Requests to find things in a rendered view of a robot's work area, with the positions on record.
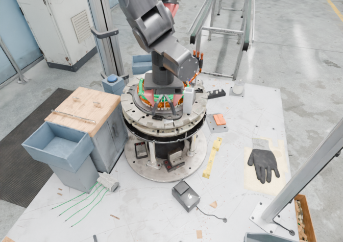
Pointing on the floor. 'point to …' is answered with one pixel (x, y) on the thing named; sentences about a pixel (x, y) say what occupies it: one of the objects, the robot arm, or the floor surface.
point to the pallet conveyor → (249, 17)
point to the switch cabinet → (58, 23)
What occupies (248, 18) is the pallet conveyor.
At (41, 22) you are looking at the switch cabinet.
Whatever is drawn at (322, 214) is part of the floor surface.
